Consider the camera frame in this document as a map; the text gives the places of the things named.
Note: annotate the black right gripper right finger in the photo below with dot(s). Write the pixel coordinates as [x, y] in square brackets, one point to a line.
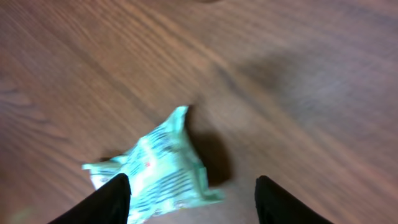
[275, 205]

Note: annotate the teal tissue pack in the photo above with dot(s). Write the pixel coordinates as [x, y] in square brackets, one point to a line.
[164, 172]

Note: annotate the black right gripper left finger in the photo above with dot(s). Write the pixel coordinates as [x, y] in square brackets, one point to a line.
[107, 205]

